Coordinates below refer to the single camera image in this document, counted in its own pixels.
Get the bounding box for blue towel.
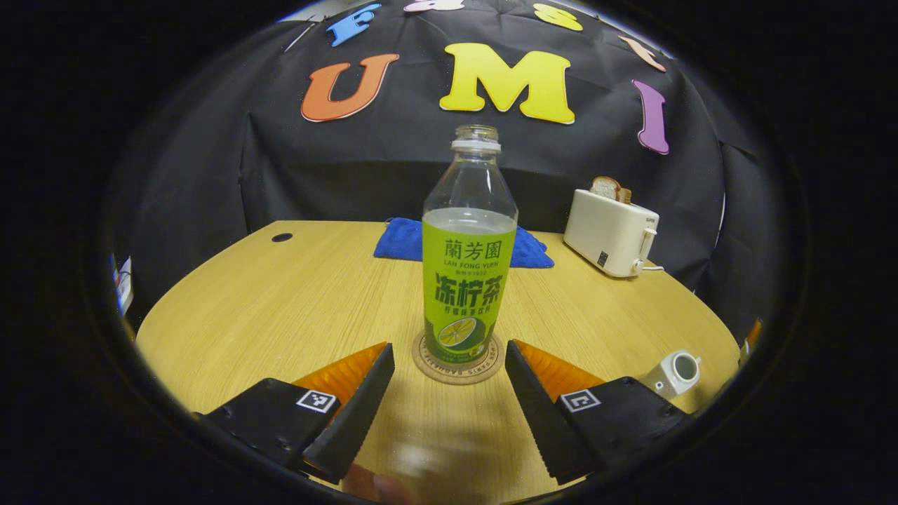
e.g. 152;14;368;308
373;217;555;269

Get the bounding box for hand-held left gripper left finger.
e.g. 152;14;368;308
193;342;396;485

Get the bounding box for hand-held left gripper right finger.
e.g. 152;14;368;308
504;339;692;486

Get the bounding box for round wooden coaster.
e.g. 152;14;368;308
412;330;505;386

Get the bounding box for white toaster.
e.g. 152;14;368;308
563;188;661;278

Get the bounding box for clear green-label water bottle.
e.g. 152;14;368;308
422;125;519;363

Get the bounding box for black backdrop cloth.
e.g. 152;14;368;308
105;0;772;337

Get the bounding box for toast slices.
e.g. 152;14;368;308
589;176;632;205

